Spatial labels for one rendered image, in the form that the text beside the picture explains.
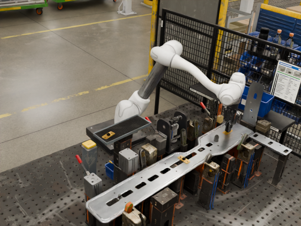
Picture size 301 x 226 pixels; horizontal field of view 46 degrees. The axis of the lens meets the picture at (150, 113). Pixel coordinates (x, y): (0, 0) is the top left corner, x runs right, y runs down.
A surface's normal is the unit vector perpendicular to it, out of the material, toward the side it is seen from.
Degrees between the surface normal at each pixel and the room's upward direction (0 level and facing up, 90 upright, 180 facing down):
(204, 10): 91
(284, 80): 90
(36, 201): 0
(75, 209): 0
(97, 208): 0
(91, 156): 90
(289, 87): 90
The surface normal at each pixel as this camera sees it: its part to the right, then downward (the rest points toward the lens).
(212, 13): -0.76, 0.30
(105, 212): 0.06, -0.86
